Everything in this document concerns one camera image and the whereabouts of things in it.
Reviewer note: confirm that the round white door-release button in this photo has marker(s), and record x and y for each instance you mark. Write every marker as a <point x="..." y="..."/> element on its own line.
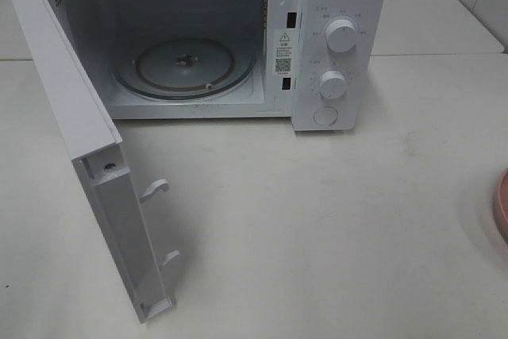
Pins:
<point x="326" y="116"/>

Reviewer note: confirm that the white round knob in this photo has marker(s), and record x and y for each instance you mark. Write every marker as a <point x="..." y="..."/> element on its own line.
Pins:
<point x="332" y="85"/>
<point x="340" y="34"/>

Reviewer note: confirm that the white microwave door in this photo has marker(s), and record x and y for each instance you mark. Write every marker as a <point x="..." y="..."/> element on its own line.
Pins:
<point x="94" y="146"/>

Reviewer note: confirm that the pink round plate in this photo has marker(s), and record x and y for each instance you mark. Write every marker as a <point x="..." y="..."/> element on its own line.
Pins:
<point x="500" y="206"/>

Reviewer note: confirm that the glass microwave turntable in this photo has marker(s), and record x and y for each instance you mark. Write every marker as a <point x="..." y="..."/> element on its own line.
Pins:
<point x="184" y="68"/>

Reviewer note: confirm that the white warning label sticker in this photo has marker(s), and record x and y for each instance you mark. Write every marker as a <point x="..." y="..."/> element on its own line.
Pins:
<point x="283" y="51"/>

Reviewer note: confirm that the white microwave oven body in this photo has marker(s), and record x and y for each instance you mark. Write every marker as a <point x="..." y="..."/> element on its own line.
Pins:
<point x="100" y="30"/>

